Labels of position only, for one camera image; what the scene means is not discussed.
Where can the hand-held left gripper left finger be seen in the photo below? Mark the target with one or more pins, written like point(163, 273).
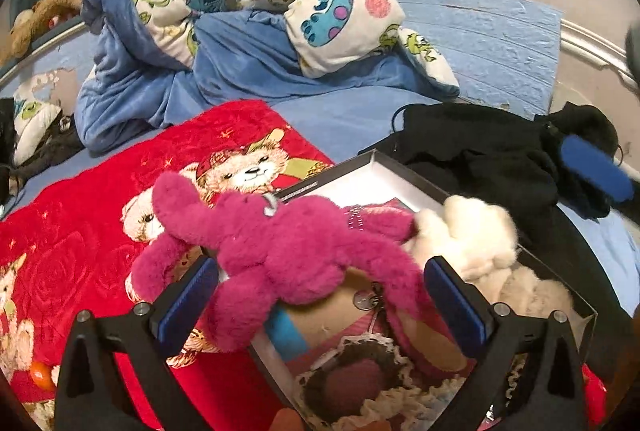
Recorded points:
point(186, 306)

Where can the red bear print blanket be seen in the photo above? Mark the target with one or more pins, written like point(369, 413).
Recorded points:
point(100, 211)

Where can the orange ball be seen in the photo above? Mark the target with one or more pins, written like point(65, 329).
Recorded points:
point(41, 375)

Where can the silver bed rail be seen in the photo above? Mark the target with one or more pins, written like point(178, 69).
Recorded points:
point(40, 47)

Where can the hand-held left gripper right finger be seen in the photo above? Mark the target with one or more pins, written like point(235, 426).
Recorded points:
point(456, 306)

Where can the cartoon monster print quilt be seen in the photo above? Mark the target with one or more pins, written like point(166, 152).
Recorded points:
point(320, 16)

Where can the blue bedsheet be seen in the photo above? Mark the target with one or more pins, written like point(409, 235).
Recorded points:
point(320, 126)

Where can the black cardboard box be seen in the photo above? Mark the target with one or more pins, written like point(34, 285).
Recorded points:
point(385, 183)

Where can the blue foam wall panel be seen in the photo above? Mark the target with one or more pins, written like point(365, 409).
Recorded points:
point(475, 41)

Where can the magenta plush toy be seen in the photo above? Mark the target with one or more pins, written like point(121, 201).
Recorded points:
point(280, 241)

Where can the black hooded garment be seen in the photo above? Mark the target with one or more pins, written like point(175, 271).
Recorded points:
point(475, 156)

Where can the white bed headboard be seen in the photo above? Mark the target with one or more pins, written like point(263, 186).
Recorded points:
point(590, 42)

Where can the brown crocheted scrunchie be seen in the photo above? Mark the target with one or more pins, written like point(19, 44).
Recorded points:
point(350, 376)

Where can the black cloth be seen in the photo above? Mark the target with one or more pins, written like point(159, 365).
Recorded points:
point(575, 261)

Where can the white plush toy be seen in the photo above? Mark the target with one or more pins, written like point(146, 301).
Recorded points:
point(465, 231)

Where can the small cartoon print pillow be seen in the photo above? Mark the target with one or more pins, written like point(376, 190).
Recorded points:
point(34, 121)

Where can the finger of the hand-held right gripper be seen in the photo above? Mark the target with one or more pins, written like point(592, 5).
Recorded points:
point(595, 166)

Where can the cream fluffy plush toy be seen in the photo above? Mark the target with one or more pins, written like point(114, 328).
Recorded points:
point(530, 293)

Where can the brown plush toy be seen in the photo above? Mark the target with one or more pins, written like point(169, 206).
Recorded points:
point(30, 21)

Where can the tan pouch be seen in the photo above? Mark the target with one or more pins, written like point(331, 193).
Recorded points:
point(325, 316)

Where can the blue item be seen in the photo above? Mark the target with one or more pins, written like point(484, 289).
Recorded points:
point(287, 336)

